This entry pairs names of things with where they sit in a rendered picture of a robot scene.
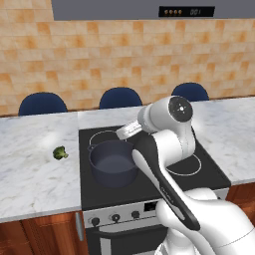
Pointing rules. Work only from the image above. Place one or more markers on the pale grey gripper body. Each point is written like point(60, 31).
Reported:
point(128, 129)

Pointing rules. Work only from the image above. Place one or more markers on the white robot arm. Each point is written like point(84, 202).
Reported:
point(172, 142)

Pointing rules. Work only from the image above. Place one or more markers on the dark blue cooking pot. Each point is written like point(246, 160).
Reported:
point(113, 171)

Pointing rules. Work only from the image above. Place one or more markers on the black stove with oven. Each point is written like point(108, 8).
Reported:
point(113, 199)

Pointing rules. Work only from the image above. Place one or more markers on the green broccoli floret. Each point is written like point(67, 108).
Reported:
point(60, 153)

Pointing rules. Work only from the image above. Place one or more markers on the black stove knob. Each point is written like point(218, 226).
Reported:
point(95, 221)
point(135, 214)
point(115, 217)

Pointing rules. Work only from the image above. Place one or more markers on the dark blue chair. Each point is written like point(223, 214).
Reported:
point(42, 104)
point(190, 92)
point(120, 98)

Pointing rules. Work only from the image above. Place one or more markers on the black oven door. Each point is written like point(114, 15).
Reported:
point(132, 244)

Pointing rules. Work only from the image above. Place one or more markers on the grey range hood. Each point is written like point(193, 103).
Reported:
point(132, 10)

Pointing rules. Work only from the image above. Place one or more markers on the reddish wooden cupboard door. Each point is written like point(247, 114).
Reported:
point(244, 199)
point(10, 239)
point(50, 235)

